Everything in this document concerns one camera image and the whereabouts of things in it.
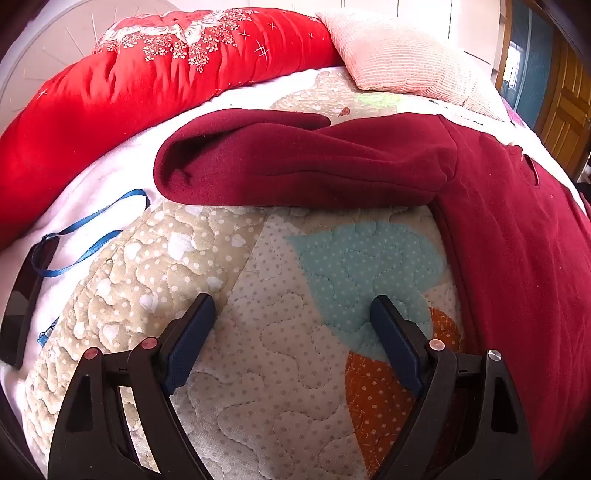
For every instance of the white fleece blanket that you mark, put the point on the white fleece blanket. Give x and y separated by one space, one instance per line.
115 157

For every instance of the dark red sweater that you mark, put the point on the dark red sweater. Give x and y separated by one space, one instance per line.
323 161

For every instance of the patchwork quilted bedspread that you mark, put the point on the patchwork quilted bedspread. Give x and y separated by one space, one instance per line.
286 286

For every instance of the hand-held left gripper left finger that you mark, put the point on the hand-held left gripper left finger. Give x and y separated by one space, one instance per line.
189 341

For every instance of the white round headboard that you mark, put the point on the white round headboard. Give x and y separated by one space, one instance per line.
55 41

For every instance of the teal glass door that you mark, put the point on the teal glass door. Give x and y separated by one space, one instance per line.
531 55

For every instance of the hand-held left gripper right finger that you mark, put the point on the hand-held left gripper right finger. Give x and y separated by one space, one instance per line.
397 341

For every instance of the wooden door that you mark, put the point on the wooden door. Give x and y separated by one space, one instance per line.
568 106

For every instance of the red floral comforter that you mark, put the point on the red floral comforter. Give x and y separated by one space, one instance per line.
115 92

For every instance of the pink textured pillow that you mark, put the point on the pink textured pillow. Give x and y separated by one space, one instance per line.
406 55

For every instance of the black phone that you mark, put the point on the black phone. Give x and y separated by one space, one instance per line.
21 304

